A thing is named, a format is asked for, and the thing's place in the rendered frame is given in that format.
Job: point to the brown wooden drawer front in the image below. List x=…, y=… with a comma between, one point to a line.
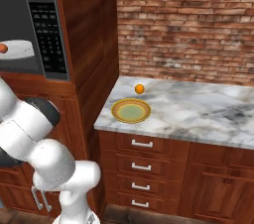
x=124, y=185
x=124, y=166
x=124, y=201
x=125, y=142

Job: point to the small orange round food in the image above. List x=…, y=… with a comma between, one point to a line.
x=2, y=48

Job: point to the white microwave turntable plate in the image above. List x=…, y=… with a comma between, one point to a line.
x=20, y=49

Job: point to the orange egg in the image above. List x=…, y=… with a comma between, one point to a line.
x=139, y=89

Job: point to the yellow green plate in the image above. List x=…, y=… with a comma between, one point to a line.
x=131, y=111

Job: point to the grey black microwave oven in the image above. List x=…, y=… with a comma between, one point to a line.
x=46, y=29

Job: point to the brown wooden cupboard door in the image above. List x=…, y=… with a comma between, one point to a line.
x=221, y=195
x=16, y=188

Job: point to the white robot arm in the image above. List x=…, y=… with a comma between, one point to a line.
x=49, y=162

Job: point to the tall brown wooden cabinet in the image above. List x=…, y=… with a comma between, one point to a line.
x=89, y=36

